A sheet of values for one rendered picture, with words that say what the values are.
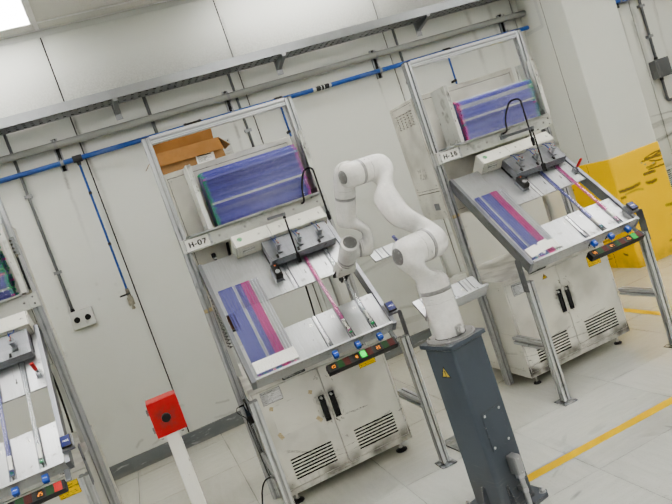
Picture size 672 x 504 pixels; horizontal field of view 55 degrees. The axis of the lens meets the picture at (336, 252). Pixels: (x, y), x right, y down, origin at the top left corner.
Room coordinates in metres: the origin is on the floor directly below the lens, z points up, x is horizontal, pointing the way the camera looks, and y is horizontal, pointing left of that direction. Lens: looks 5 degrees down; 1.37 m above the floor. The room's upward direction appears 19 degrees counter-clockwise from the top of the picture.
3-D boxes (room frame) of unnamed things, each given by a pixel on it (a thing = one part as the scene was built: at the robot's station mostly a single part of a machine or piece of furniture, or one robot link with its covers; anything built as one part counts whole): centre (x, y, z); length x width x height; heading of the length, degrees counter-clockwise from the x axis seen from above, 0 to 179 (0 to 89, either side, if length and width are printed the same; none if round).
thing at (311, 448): (3.38, 0.37, 0.31); 0.70 x 0.65 x 0.62; 107
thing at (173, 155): (3.54, 0.47, 1.82); 0.68 x 0.30 x 0.20; 107
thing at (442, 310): (2.42, -0.31, 0.79); 0.19 x 0.19 x 0.18
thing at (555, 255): (3.64, -1.09, 0.65); 1.01 x 0.73 x 1.29; 17
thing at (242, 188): (3.28, 0.27, 1.52); 0.51 x 0.13 x 0.27; 107
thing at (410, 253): (2.40, -0.28, 1.00); 0.19 x 0.12 x 0.24; 120
